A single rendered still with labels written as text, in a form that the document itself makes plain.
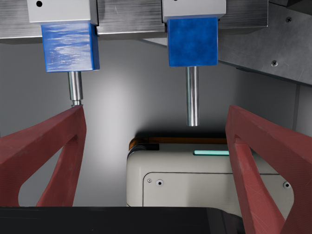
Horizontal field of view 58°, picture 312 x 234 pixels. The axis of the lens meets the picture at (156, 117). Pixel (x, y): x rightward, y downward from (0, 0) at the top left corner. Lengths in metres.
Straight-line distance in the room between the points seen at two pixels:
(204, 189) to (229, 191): 0.08
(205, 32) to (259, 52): 0.10
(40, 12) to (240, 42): 0.20
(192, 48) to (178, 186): 0.70
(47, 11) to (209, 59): 0.14
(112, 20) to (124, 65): 0.86
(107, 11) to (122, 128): 0.91
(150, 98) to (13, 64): 0.55
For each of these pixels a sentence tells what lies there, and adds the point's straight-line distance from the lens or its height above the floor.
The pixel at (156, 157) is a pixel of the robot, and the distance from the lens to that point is 0.90.
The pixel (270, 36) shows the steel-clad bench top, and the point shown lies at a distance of 0.34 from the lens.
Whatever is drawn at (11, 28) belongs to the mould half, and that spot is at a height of 0.86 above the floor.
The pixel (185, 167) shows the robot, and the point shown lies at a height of 0.28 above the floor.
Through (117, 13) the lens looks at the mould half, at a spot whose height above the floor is 0.86.
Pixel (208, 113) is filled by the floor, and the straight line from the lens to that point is 1.15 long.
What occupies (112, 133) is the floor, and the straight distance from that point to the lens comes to 1.16.
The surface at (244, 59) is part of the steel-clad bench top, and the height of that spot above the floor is 0.80.
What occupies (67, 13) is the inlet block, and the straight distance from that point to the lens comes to 0.25.
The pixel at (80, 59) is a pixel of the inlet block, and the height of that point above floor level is 0.87.
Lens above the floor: 1.12
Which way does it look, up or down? 80 degrees down
